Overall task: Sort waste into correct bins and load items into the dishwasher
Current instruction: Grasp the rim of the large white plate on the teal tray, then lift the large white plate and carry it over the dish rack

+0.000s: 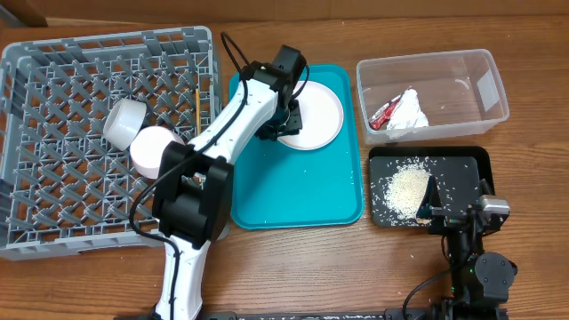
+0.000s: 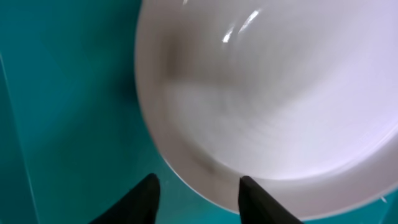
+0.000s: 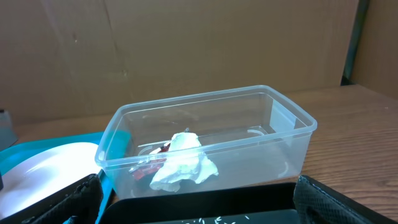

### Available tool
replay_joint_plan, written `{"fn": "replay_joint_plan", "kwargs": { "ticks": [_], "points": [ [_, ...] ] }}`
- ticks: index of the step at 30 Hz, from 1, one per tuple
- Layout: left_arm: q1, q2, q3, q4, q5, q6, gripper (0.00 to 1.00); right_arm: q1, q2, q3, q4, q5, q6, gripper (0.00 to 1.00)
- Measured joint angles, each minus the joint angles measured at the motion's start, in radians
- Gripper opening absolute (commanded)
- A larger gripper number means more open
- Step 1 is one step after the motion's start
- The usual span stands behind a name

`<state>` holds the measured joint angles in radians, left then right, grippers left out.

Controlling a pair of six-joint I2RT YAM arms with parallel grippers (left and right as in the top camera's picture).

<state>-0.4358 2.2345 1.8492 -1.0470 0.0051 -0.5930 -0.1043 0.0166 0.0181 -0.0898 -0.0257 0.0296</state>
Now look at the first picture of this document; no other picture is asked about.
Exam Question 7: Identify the black food waste tray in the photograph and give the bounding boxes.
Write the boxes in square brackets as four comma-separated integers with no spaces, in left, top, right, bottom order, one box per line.
[369,146,493,228]

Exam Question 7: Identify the clear plastic waste bin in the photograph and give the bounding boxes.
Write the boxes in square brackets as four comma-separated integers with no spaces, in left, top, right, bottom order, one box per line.
[357,49,510,145]

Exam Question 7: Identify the pile of rice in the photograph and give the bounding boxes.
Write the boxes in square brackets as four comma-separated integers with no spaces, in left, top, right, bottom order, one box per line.
[371,156,468,226]

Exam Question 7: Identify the red snack wrapper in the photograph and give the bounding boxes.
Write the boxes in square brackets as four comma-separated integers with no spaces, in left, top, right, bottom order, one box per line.
[368,94,402,131]

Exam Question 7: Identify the wooden chopstick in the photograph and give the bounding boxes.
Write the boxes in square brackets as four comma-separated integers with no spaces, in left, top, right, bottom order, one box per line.
[195,88,201,136]

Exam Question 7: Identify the white tissue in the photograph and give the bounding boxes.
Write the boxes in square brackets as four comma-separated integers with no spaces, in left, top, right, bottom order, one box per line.
[387,88,429,130]

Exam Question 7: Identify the grey plastic dish rack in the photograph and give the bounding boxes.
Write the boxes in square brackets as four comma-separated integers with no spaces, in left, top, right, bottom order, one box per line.
[1,26,223,260]

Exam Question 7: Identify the large white plate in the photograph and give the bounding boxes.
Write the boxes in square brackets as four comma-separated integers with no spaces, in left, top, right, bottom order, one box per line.
[278,81,344,150]

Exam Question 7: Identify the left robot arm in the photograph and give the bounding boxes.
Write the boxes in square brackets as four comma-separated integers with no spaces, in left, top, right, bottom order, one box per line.
[128,33,309,319]

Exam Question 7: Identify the teal plastic tray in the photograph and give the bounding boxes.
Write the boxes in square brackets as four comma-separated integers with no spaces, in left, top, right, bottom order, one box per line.
[231,65,364,230]

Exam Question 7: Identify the grey shallow bowl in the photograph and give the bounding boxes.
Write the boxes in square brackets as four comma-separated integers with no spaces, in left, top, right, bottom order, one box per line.
[103,99,147,151]

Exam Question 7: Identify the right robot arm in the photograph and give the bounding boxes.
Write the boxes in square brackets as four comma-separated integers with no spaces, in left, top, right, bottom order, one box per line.
[399,176,518,319]

